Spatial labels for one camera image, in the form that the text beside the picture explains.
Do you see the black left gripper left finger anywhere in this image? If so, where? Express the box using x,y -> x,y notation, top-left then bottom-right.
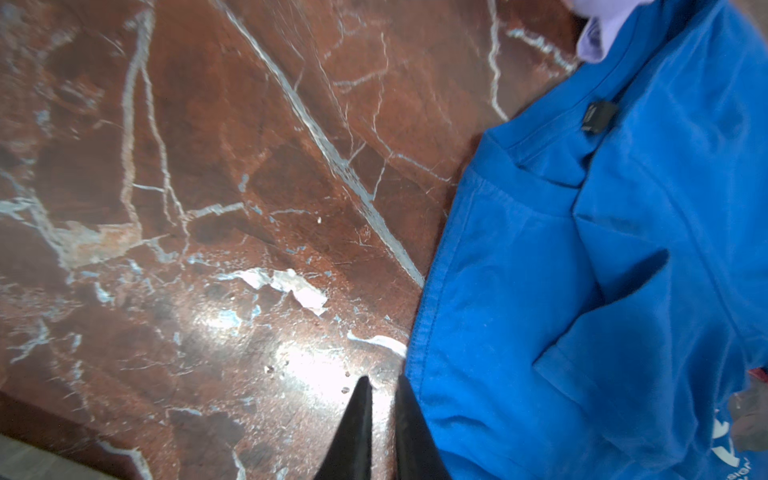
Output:
314,376 -> 373,480

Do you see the blue printed t shirt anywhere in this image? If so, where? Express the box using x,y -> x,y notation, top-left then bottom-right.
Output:
405,1 -> 767,479

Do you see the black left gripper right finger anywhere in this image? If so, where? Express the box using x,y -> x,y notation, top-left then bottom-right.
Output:
395,375 -> 451,480

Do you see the folded purple t shirt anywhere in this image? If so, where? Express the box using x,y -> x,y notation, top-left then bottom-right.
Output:
562,0 -> 653,64

